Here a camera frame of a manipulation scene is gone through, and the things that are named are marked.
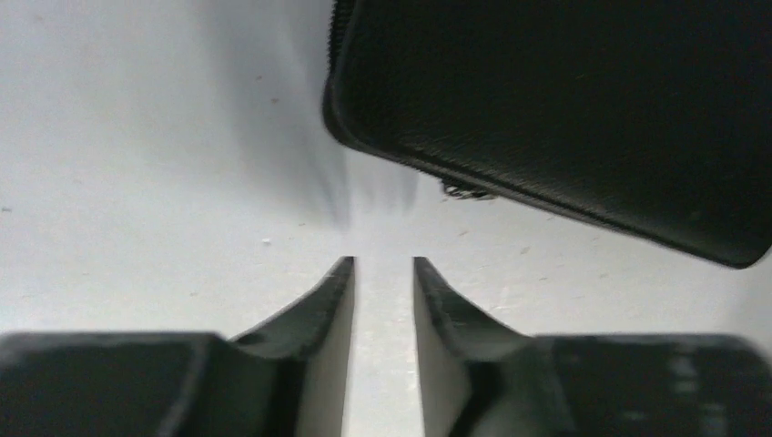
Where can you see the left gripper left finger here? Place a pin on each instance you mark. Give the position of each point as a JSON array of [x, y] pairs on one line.
[[285, 377]]

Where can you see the black zippered tool case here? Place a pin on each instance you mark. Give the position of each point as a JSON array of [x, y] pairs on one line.
[[649, 118]]

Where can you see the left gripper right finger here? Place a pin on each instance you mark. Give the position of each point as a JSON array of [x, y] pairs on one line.
[[478, 377]]

